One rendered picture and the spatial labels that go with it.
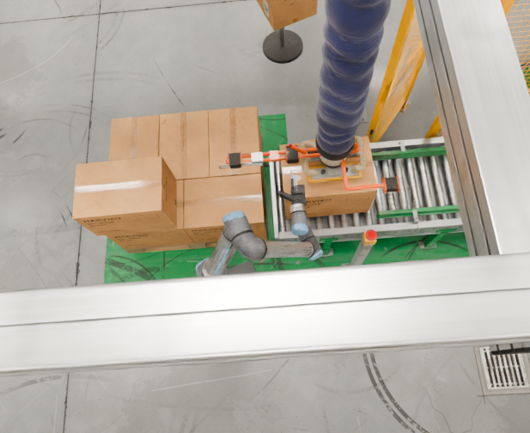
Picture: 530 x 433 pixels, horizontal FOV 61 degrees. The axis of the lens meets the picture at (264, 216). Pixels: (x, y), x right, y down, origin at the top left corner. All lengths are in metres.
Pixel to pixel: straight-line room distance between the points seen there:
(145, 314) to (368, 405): 3.29
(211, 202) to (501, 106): 2.80
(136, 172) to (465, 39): 2.61
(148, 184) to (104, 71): 2.11
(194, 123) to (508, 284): 3.37
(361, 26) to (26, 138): 3.78
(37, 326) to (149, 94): 4.23
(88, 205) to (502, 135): 2.78
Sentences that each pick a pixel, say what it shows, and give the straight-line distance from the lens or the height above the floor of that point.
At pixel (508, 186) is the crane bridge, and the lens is 0.71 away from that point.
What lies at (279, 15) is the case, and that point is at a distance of 3.97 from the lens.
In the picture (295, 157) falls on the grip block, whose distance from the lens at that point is 2.72.
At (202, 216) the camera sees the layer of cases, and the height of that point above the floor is 0.54.
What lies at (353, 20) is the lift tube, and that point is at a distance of 1.73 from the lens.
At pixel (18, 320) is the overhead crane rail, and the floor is 3.21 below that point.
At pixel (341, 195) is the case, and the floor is 0.93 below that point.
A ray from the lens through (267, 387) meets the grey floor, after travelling 3.65.
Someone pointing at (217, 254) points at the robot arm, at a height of 1.33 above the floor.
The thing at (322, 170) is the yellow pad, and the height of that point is 1.12.
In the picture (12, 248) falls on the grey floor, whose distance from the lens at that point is 4.52.
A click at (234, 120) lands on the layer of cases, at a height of 0.54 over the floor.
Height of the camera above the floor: 3.64
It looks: 70 degrees down
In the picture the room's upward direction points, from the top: 11 degrees counter-clockwise
